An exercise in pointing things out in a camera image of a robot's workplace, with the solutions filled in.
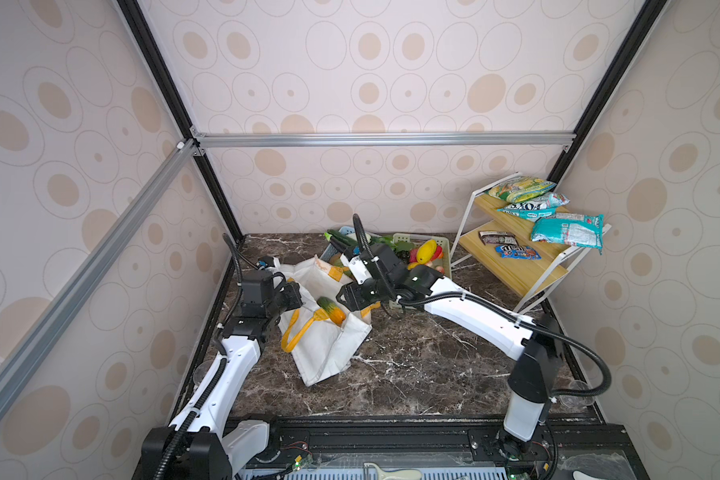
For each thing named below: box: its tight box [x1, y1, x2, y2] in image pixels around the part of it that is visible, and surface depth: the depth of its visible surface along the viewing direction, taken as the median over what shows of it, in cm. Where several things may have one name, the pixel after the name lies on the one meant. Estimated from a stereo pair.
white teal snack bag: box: [497, 193, 570, 221], surface depth 78 cm
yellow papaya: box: [416, 239, 437, 265], surface depth 105 cm
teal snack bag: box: [531, 213, 604, 255], surface depth 73 cm
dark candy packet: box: [478, 231, 518, 247], surface depth 99 cm
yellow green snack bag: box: [486, 176, 557, 203], surface depth 79 cm
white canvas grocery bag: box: [271, 254, 381, 387], surface depth 83 cm
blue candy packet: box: [495, 244, 542, 260], surface depth 94 cm
